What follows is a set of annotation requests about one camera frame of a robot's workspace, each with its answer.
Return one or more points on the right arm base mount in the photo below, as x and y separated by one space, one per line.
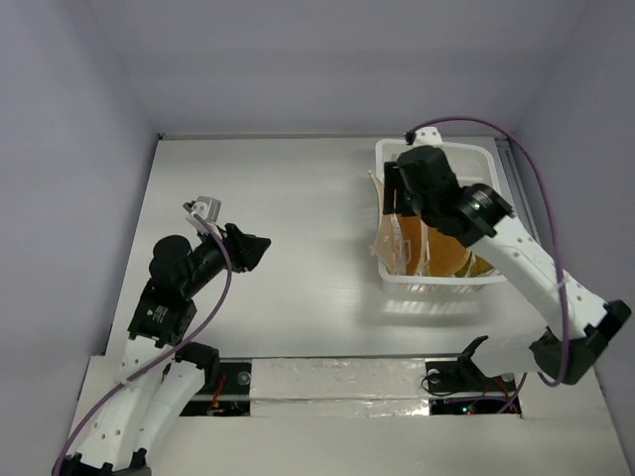
447 377

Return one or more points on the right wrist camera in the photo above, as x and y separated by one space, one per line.
424 136

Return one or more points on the round orange woven plate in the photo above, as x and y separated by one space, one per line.
415 241

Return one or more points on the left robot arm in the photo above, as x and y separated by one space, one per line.
162 368

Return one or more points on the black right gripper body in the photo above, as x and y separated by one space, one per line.
390 185

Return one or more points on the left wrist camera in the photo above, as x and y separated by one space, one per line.
202 213

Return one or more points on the yellow woven fan plate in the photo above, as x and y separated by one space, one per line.
479 267

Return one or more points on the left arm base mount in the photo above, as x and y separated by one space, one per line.
227 396

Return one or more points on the square woven bamboo plate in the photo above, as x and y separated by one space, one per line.
389 246

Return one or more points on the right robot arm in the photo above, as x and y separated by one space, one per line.
578 323

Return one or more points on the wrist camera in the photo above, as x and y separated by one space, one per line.
424 136
202 213

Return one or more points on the middle orange woven plate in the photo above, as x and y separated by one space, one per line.
448 258

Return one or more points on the silver foil covered panel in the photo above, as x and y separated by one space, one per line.
338 387

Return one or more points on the white plastic dish rack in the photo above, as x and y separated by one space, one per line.
471 164

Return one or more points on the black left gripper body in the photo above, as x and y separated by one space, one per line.
211 259

